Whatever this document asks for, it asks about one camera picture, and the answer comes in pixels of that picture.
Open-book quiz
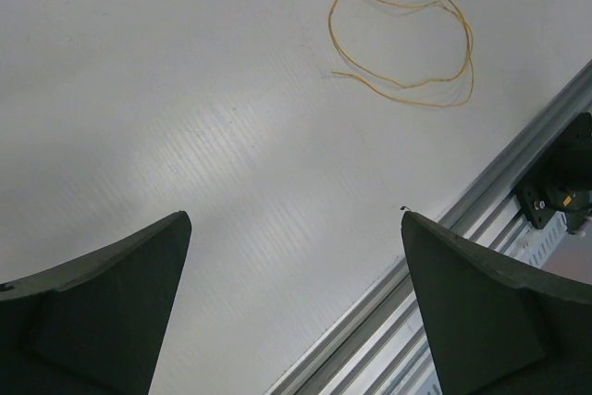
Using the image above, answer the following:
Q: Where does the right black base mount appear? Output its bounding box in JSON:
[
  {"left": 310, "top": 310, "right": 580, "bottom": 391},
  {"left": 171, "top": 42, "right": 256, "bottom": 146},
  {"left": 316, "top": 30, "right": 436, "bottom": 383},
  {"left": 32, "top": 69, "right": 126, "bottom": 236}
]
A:
[{"left": 514, "top": 112, "right": 591, "bottom": 235}]

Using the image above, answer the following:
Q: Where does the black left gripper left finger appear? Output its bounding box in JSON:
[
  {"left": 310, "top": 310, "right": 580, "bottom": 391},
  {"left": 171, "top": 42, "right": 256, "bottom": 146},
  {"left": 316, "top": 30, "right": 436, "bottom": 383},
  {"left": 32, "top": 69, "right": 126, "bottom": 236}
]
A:
[{"left": 1, "top": 211, "right": 191, "bottom": 394}]

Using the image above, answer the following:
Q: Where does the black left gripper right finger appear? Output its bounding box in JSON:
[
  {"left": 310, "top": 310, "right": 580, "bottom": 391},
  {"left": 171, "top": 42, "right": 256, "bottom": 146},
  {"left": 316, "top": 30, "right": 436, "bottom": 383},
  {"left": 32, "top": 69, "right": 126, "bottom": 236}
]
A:
[{"left": 400, "top": 210, "right": 592, "bottom": 395}]

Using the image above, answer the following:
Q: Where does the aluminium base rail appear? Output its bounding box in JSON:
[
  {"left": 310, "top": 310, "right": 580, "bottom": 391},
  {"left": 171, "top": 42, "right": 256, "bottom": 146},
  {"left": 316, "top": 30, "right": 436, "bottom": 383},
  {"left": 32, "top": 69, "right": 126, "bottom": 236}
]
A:
[{"left": 271, "top": 68, "right": 591, "bottom": 394}]

